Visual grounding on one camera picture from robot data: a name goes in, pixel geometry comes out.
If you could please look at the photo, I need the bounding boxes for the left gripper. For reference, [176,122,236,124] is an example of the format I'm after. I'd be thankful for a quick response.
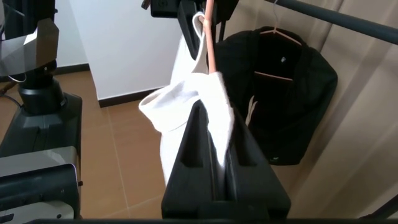
[141,0,240,25]

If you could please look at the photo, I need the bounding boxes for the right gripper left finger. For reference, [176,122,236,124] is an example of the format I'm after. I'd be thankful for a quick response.
[161,99,218,218]

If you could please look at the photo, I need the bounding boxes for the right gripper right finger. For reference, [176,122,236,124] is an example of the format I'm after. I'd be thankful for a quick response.
[225,105,292,218]

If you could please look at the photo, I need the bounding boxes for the pink clothes hanger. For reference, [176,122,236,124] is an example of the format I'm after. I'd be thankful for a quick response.
[202,0,218,75]
[254,0,303,82]

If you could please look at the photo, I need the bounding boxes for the white garment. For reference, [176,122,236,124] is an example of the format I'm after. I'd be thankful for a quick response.
[138,11,236,187]

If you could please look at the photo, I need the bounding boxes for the black shorts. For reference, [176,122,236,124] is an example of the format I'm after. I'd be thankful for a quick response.
[215,26,339,166]

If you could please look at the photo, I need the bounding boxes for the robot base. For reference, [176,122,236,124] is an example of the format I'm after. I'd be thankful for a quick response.
[0,0,83,218]

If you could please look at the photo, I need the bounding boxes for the black clothes rack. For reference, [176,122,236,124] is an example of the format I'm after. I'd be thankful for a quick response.
[264,0,398,218]

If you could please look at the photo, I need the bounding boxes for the beige curtain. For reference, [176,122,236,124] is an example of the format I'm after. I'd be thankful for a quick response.
[222,0,398,218]

